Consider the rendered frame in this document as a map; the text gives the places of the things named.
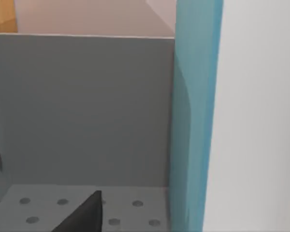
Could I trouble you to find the grey pierced drawer inside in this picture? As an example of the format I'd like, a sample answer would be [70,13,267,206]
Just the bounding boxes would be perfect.
[0,32,175,232]

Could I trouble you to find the wooden cupboard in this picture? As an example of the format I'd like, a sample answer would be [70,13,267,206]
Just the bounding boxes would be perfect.
[0,0,18,34]

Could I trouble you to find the light blue drawer front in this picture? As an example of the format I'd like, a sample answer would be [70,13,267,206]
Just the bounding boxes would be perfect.
[168,0,224,232]

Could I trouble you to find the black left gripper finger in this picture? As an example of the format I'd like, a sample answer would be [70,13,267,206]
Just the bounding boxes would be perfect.
[51,190,104,232]

